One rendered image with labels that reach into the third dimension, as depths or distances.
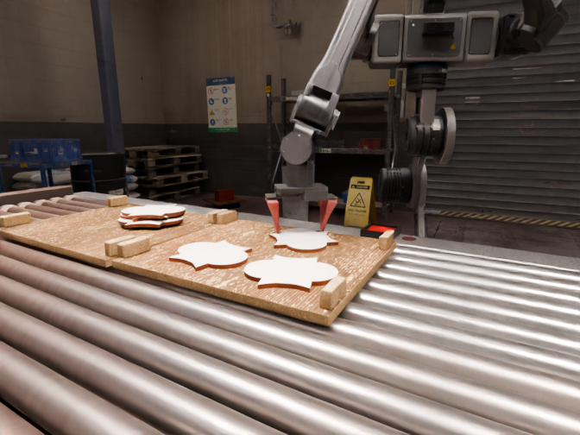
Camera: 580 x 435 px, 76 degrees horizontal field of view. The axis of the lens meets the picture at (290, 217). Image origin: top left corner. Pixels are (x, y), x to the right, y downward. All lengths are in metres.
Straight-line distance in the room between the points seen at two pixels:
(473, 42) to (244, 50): 5.31
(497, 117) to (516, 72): 0.54
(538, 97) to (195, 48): 5.16
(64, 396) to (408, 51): 1.29
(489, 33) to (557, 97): 3.97
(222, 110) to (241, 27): 1.32
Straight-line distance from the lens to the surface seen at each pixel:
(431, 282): 0.64
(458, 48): 1.44
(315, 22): 6.01
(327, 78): 0.75
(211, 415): 0.36
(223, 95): 6.68
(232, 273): 0.60
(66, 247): 0.83
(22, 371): 0.49
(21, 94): 6.08
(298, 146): 0.66
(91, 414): 0.40
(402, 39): 1.42
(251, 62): 6.41
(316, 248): 0.68
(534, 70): 5.39
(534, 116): 5.38
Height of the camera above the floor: 1.16
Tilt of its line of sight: 13 degrees down
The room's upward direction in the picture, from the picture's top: straight up
